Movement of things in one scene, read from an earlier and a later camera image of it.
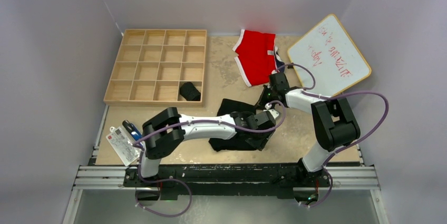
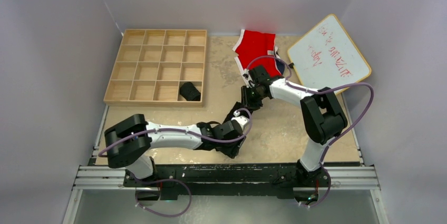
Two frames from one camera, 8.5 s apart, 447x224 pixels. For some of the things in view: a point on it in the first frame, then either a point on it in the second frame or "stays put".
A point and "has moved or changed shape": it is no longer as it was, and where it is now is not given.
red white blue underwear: x=258 y=57 stays put
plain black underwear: x=238 y=143 has moved or changed shape
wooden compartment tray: x=151 y=65 stays put
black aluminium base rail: x=228 y=179 stays put
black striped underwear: x=190 y=92 stays put
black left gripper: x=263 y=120 to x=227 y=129
